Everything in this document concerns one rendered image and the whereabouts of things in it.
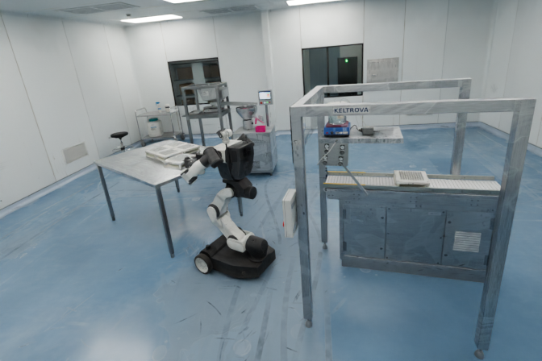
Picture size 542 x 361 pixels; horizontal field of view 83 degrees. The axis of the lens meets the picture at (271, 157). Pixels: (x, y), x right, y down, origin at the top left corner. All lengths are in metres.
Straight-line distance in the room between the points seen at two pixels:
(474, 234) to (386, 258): 0.71
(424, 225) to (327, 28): 5.54
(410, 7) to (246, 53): 3.70
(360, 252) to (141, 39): 7.29
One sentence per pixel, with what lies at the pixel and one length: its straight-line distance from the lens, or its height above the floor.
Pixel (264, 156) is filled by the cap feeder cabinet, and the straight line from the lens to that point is 5.04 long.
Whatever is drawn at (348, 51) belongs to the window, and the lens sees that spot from 7.55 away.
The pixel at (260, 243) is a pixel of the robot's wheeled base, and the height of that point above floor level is 0.34.
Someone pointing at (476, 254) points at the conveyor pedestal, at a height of 0.28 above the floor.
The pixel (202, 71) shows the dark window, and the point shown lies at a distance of 8.06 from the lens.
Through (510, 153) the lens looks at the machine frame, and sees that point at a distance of 1.93.
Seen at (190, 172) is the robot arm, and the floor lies 1.09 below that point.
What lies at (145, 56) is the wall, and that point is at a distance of 8.67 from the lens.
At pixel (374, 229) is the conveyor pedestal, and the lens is 2.86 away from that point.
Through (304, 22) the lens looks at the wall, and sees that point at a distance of 7.55.
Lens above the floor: 1.93
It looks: 19 degrees down
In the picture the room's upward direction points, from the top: 5 degrees counter-clockwise
